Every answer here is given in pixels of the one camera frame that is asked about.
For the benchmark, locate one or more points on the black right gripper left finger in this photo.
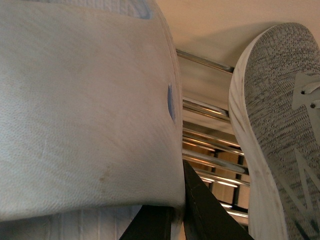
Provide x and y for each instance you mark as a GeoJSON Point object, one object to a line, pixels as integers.
{"type": "Point", "coordinates": [150, 223]}

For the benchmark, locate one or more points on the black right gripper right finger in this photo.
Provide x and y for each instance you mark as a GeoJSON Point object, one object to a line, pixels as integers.
{"type": "Point", "coordinates": [205, 218]}

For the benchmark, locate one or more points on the light blue slipper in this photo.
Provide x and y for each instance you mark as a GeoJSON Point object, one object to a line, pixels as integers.
{"type": "Point", "coordinates": [90, 118]}

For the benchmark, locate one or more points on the grey sneaker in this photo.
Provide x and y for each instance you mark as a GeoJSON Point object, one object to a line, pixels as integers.
{"type": "Point", "coordinates": [274, 108]}

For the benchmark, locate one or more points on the black metal shoe rack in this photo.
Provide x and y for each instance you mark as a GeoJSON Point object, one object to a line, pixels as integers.
{"type": "Point", "coordinates": [216, 156]}

